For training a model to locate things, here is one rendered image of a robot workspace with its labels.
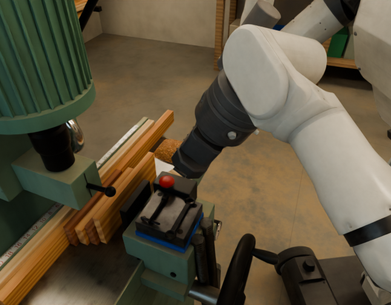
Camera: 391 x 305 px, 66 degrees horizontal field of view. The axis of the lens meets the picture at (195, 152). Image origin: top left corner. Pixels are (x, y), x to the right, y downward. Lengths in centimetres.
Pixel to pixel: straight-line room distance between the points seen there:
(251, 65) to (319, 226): 164
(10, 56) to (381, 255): 42
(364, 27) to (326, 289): 110
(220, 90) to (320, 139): 14
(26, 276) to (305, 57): 56
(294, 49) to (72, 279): 53
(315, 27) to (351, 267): 113
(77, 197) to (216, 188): 148
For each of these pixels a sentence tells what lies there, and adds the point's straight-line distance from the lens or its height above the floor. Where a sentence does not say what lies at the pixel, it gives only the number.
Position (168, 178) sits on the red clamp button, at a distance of 58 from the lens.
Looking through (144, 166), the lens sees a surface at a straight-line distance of 69.
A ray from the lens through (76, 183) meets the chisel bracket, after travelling 56.
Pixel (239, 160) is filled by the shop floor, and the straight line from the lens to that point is 219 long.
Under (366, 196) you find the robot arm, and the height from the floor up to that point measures 124.
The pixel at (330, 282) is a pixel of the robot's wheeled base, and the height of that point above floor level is 17.
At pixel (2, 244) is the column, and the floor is 83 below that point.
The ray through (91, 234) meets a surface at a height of 93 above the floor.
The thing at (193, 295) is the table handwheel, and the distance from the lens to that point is 68.
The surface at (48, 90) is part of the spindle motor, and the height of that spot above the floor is 125.
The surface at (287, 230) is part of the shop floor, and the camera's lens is 184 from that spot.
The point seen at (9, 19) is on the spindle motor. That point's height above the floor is 134.
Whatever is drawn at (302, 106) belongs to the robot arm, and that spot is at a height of 128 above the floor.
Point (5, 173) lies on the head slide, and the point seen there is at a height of 106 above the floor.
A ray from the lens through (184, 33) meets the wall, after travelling 413.
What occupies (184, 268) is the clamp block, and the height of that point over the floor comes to 93.
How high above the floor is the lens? 144
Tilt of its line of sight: 40 degrees down
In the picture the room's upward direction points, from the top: straight up
